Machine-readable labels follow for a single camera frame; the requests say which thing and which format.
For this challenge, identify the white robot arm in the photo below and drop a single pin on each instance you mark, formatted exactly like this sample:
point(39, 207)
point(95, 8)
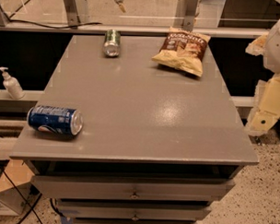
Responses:
point(271, 51)

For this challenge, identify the grey drawer cabinet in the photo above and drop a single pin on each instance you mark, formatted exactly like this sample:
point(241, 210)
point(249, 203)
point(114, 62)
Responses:
point(140, 120)

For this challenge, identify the white pump bottle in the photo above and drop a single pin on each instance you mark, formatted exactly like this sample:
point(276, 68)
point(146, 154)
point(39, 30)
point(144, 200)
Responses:
point(11, 84)

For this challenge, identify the cardboard box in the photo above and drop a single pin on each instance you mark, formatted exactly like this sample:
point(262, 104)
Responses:
point(14, 188)

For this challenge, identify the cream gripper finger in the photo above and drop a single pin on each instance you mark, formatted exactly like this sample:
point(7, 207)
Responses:
point(256, 47)
point(266, 107)

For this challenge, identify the blue pepsi can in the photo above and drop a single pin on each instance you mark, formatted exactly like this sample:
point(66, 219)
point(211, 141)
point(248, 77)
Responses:
point(55, 120)

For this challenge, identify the green soda can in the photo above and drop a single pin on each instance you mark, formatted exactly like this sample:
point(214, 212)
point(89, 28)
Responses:
point(112, 43)

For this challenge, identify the left metal bracket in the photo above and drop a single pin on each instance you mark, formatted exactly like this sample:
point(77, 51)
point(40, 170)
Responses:
point(77, 12)

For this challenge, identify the right metal bracket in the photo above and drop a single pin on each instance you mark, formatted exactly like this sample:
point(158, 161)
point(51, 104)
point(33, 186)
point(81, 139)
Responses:
point(186, 13)

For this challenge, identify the brown yellow chip bag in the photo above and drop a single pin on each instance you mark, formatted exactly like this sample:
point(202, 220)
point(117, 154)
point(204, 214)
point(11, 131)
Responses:
point(183, 50)

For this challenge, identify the top grey drawer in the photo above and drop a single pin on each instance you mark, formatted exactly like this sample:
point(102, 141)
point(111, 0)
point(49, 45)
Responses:
point(132, 188)

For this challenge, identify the middle grey drawer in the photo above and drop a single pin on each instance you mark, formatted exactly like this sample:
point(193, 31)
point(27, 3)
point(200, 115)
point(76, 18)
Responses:
point(133, 210)

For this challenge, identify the hanging white tool tip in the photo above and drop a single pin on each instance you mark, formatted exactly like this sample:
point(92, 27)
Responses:
point(120, 5)

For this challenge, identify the metal bracket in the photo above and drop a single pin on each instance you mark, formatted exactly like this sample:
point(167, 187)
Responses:
point(77, 12)
point(186, 13)

